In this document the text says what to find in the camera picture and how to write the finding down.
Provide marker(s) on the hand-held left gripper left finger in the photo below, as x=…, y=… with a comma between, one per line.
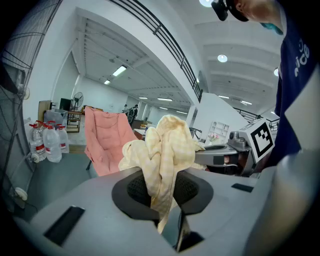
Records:
x=100, y=212

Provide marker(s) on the black mezzanine railing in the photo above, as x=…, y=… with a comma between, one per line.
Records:
x=157, y=28

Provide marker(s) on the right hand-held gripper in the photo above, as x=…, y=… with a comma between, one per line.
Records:
x=260, y=140

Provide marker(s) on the black box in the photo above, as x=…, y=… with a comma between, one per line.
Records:
x=65, y=104

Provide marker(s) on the brown cardboard sheet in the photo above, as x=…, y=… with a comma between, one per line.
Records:
x=43, y=110

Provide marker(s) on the white shelf unit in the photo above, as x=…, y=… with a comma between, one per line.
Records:
x=220, y=127

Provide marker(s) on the pink quilted chair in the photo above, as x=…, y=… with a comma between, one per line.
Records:
x=107, y=140

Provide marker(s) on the large black floor fan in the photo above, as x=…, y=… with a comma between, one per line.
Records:
x=6, y=80

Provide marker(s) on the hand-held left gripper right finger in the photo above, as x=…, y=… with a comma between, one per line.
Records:
x=225, y=212

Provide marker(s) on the person's right hand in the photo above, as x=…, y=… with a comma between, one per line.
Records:
x=227, y=159

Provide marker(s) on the pink flower bouquet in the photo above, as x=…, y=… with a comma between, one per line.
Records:
x=213, y=137

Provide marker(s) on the round ceiling light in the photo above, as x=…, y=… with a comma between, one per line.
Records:
x=275, y=72
x=206, y=2
x=222, y=58

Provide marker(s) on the ceiling tube light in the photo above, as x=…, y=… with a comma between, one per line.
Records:
x=165, y=99
x=107, y=82
x=143, y=98
x=223, y=97
x=119, y=70
x=246, y=102

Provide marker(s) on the black head-mounted camera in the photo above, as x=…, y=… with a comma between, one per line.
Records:
x=221, y=10

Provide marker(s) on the yellow checked cloth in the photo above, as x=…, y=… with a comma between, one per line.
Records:
x=170, y=150

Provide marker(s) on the person in navy shirt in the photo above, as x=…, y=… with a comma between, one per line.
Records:
x=295, y=50

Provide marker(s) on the person's face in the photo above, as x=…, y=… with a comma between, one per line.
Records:
x=260, y=10

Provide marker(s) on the black pedestal fan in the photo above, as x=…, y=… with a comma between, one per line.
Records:
x=77, y=98

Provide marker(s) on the black stair railing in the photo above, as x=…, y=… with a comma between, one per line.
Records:
x=246, y=113

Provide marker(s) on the bin with clear plastic bag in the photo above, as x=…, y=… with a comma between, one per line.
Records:
x=56, y=117

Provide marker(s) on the clear water bottle red cap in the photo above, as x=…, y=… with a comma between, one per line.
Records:
x=63, y=140
x=51, y=123
x=37, y=145
x=40, y=125
x=52, y=145

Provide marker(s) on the wooden side table white top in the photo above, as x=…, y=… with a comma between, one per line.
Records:
x=140, y=130

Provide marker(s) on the wooden shelf rack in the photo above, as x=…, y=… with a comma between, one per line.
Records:
x=74, y=121

